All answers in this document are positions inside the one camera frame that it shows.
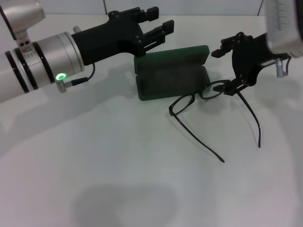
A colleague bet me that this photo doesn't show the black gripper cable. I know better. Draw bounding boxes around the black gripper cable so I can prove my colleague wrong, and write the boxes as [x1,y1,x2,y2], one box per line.
[58,26,96,93]
[276,56,291,78]

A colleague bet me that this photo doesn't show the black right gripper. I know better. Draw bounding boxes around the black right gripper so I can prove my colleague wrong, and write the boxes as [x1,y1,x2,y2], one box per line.
[211,32,291,97]

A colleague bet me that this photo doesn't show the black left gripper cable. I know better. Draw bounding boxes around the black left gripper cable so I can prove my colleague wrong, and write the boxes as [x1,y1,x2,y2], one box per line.
[58,26,96,93]

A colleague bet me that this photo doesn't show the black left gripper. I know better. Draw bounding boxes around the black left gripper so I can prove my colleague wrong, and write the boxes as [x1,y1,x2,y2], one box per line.
[71,7,175,66]

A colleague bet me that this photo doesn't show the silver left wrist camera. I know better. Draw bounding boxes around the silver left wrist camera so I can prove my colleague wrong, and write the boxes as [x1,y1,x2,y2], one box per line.
[0,0,46,40]

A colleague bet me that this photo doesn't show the black glasses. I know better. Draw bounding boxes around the black glasses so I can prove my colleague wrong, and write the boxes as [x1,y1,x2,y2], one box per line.
[169,79,262,164]

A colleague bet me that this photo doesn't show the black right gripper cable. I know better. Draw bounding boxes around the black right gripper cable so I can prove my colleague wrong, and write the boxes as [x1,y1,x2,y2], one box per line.
[276,56,291,78]

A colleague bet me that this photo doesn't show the green glasses case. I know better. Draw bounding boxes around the green glasses case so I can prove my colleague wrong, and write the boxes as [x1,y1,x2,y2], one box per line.
[133,44,215,102]

